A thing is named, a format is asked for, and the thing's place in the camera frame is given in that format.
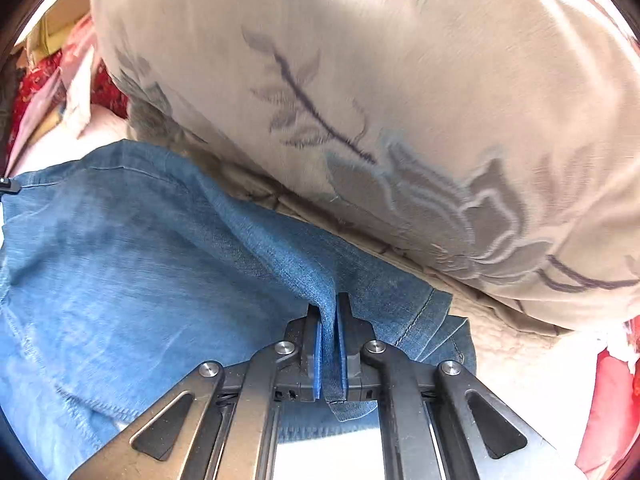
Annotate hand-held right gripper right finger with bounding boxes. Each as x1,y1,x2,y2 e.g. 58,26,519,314
336,292,583,480

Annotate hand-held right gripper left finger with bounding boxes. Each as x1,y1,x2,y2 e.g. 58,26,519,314
68,306,324,480

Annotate blue denim pants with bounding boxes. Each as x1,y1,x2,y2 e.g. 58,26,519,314
0,139,477,480

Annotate red floral cloth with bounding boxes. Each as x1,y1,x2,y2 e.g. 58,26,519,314
7,50,130,161

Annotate pile of red pink clothes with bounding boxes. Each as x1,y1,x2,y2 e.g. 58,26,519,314
5,14,101,171

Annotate beige floral embroidered pillow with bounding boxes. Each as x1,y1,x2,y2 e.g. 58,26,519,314
89,0,640,332

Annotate red and white cloth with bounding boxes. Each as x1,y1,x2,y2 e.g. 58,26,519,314
575,315,640,480

